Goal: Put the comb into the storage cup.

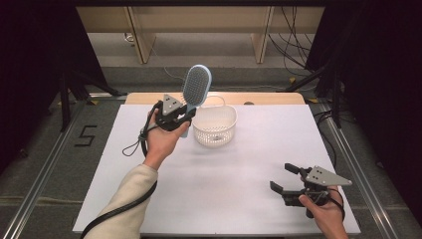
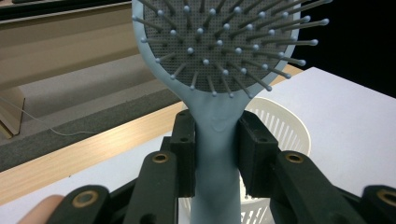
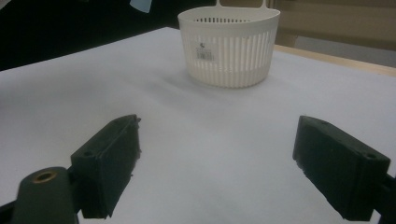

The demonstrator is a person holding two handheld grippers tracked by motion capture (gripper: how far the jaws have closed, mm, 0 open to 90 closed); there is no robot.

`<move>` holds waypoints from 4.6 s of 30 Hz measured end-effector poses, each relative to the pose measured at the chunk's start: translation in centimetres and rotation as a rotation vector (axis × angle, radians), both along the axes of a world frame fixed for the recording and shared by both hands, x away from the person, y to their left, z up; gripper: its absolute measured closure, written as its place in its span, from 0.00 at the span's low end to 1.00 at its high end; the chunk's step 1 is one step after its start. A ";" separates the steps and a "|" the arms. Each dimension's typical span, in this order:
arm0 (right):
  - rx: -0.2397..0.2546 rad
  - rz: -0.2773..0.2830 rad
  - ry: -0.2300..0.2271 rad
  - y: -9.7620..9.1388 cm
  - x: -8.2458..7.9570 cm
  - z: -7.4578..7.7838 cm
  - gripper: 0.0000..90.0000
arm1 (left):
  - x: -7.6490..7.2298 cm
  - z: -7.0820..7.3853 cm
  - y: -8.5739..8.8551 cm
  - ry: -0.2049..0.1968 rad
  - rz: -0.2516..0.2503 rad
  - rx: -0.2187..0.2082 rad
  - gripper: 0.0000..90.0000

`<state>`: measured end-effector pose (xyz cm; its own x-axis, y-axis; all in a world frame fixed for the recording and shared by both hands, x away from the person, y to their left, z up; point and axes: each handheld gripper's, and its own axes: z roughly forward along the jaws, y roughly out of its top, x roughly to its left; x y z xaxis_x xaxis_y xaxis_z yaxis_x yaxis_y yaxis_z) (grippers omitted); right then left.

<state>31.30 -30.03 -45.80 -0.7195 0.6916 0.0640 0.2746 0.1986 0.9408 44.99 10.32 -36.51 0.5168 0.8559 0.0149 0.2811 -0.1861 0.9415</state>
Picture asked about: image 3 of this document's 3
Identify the white plastic basket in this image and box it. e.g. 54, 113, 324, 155
177, 0, 281, 90

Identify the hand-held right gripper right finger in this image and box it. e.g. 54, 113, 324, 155
291, 115, 392, 222

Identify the wooden table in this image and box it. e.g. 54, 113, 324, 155
273, 44, 396, 78

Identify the white table sheet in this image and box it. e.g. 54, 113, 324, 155
0, 26, 396, 224

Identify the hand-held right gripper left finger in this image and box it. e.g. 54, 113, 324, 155
70, 114, 142, 219

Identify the beige wooden desk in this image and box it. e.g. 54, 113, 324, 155
218, 0, 396, 52

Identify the black curtain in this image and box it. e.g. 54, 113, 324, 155
0, 0, 218, 73

